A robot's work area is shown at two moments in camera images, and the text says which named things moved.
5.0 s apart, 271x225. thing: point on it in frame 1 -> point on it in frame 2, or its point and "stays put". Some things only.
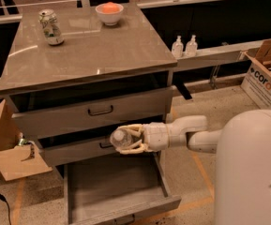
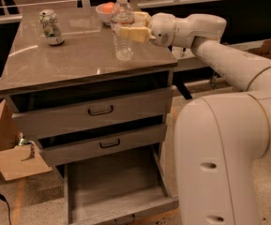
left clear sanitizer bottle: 177,48 stays put
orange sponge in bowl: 110,7 stays put
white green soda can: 51,26 stays put
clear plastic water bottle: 121,138 -> 122,21
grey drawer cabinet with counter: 74,73 stays put
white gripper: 155,136 -> 161,28
